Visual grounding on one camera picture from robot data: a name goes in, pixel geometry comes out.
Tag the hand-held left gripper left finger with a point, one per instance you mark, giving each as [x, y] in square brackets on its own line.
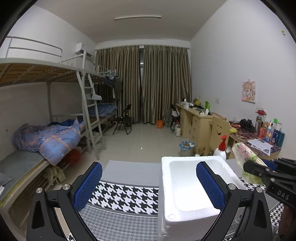
[89, 185]

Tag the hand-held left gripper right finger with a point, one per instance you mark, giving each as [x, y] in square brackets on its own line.
[210, 185]

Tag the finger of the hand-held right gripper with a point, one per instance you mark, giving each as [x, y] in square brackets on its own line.
[284, 163]
[254, 170]

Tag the floral soft packet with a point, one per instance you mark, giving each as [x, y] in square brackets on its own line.
[242, 153]

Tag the white foam box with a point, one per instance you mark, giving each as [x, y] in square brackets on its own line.
[185, 180]

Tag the white printed papers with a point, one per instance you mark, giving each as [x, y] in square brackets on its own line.
[260, 143]

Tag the cluster of toiletry bottles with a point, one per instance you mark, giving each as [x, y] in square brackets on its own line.
[271, 135]

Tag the white pump bottle red top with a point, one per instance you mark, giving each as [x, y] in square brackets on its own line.
[219, 151]

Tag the desk with patterned cloth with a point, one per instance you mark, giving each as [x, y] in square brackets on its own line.
[245, 135]

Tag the beige cloth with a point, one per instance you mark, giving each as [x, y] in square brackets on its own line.
[54, 173]

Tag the houndstooth grey mat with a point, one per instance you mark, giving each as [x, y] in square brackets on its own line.
[124, 197]

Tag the blue trash bin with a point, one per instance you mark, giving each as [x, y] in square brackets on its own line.
[185, 151]

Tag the yellow cloth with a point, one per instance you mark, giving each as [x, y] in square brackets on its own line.
[232, 130]

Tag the steel flask with red top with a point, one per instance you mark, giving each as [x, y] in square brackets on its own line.
[258, 124]

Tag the wooden chair with smiley cutout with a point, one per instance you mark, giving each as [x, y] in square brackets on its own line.
[218, 129]

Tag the blue plaid quilt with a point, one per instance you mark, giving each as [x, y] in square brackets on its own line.
[50, 141]

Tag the light wooden desk with drawers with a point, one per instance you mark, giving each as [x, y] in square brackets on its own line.
[198, 126]

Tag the white kettle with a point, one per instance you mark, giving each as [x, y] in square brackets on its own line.
[178, 132]

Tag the white metal bed ladder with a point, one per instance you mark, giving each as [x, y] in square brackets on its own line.
[87, 114]

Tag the grey mattress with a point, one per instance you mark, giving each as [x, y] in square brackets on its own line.
[18, 166]

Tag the black folding chair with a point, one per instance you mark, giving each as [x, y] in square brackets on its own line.
[123, 120]
[173, 109]

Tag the blue checked bedding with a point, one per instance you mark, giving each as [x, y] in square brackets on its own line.
[104, 109]

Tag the orange container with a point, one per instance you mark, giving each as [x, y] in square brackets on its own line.
[159, 124]

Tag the green bottle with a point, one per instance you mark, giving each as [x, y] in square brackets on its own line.
[207, 106]

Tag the yellow black bag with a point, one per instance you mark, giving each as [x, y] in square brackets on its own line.
[197, 101]

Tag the white hanging tray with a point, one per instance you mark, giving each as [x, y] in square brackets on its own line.
[93, 96]

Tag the dark hanging clothes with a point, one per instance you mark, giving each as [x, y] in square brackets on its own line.
[118, 89]

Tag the beige curtain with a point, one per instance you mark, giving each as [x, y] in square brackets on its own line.
[166, 81]
[124, 81]

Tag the white metal bunk bed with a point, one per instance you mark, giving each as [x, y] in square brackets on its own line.
[34, 69]
[97, 74]

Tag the white air conditioner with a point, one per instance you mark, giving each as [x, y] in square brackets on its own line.
[81, 47]

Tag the ceiling tube light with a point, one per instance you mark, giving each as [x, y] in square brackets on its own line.
[138, 17]

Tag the cartoon wall poster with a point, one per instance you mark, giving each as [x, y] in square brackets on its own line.
[249, 91]

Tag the green white wall hook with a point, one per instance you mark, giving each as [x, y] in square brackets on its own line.
[283, 33]

